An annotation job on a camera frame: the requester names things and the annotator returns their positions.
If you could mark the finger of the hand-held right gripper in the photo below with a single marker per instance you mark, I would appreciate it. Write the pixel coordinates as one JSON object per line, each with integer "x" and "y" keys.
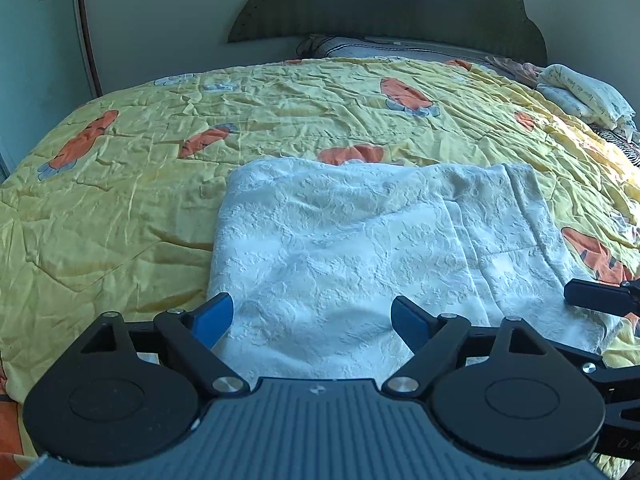
{"x": 600, "y": 296}
{"x": 612, "y": 372}

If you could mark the yellow carrot print quilt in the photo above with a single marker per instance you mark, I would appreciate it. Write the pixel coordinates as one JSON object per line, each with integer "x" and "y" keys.
{"x": 125, "y": 185}

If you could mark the zebra striped cloth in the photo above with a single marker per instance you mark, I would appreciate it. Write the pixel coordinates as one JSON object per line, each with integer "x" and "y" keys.
{"x": 625, "y": 145}

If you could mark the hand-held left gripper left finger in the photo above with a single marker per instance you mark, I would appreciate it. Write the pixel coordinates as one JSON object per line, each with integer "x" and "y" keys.
{"x": 215, "y": 317}

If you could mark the grey patterned pillow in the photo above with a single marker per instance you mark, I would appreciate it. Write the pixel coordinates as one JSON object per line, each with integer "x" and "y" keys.
{"x": 380, "y": 50}

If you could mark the dark scalloped headboard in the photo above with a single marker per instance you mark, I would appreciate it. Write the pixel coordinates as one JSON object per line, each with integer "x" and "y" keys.
{"x": 400, "y": 5}

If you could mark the pale flowered wardrobe door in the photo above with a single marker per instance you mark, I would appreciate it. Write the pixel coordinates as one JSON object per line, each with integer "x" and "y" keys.
{"x": 35, "y": 60}

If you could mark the white folded printed cloth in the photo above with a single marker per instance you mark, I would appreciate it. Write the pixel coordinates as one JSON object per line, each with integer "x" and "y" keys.
{"x": 585, "y": 91}

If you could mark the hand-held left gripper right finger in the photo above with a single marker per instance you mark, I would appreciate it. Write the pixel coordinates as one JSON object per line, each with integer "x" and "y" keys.
{"x": 407, "y": 321}

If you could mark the pink crumpled cloth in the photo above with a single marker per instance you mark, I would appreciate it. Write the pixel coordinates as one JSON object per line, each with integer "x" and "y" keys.
{"x": 520, "y": 71}

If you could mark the white textured pants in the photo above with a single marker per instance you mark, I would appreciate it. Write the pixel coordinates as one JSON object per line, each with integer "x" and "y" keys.
{"x": 325, "y": 240}

